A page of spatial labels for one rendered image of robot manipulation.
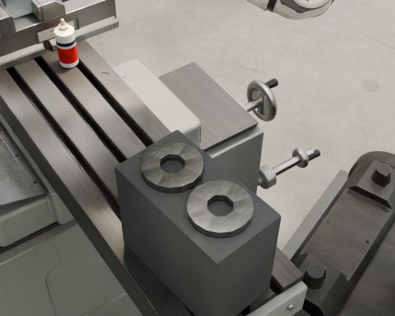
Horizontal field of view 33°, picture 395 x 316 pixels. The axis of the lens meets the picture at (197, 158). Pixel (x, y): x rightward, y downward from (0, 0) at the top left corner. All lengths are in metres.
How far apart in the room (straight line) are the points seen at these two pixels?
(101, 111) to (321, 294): 0.60
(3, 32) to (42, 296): 0.58
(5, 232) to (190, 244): 0.55
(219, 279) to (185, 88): 0.85
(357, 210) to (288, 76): 1.33
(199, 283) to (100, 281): 0.72
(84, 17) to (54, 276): 0.57
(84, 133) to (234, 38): 1.85
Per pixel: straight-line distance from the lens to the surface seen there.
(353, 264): 1.53
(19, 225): 1.34
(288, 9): 1.14
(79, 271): 1.55
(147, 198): 0.91
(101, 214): 1.14
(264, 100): 1.76
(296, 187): 2.42
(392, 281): 1.56
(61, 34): 1.37
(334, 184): 1.92
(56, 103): 1.34
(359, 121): 2.71
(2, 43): 1.43
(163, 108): 1.47
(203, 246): 0.86
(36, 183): 1.30
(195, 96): 1.63
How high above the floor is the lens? 1.83
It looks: 47 degrees down
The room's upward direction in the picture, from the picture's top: 1 degrees clockwise
